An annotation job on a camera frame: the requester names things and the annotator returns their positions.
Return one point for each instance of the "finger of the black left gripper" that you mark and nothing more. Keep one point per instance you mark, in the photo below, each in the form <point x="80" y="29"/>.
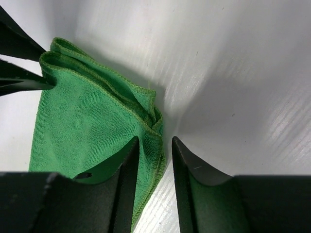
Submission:
<point x="15" y="42"/>
<point x="15" y="79"/>

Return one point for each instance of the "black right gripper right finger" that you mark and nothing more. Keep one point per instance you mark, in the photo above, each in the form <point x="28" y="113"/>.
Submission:
<point x="210" y="201"/>

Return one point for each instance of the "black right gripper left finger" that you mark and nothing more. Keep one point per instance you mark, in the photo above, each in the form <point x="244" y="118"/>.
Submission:
<point x="99" y="200"/>

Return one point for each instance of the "green microfiber towel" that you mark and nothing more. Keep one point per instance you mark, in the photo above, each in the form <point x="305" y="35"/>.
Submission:
<point x="90" y="114"/>

